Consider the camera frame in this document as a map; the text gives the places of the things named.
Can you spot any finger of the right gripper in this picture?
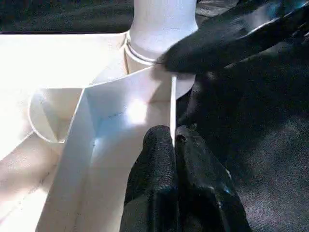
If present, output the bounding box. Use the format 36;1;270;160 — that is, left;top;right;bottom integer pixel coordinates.
156;0;309;75

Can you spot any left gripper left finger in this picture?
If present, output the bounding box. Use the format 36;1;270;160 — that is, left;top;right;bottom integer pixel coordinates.
120;125;180;232

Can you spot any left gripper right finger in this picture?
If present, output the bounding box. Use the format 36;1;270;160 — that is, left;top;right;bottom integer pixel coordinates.
176;125;252;232

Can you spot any white plastic table leg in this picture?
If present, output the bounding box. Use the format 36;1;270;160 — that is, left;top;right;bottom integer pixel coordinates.
124;0;200;65

